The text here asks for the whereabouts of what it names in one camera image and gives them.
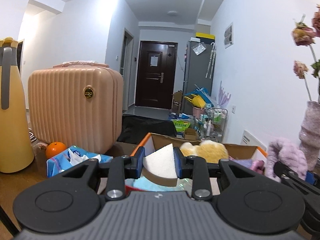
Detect yellow white plush toy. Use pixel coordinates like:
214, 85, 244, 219
180, 140, 229, 164

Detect lavender fluffy knit item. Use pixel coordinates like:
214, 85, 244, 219
265, 138, 308, 182

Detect purple burlap pouch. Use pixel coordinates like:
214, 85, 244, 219
229, 157, 265, 174

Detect red cardboard box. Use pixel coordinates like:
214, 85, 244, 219
125, 133, 267, 194

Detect black bag on floor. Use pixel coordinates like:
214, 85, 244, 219
117, 114, 177, 145

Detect pink textured vase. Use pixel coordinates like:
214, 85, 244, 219
299, 101, 320, 171

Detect metal storage trolley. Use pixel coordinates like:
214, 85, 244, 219
199, 107, 228, 143

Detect blue tissue pack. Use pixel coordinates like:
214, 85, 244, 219
47, 145, 113, 178

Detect pink ribbed suitcase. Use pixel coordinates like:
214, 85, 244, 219
28, 62, 124, 154

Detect orange fruit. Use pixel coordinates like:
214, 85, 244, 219
46, 141, 67, 159

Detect dark brown entrance door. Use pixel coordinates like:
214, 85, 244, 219
135, 41, 178, 109

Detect grey refrigerator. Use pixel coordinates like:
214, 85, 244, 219
181, 40, 216, 108

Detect yellow thermos jug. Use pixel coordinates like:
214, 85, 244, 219
0, 37, 34, 173

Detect yellow black box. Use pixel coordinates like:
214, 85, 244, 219
196, 32, 215, 40

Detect dried pink rose bouquet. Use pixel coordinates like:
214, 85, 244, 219
291, 3, 320, 103

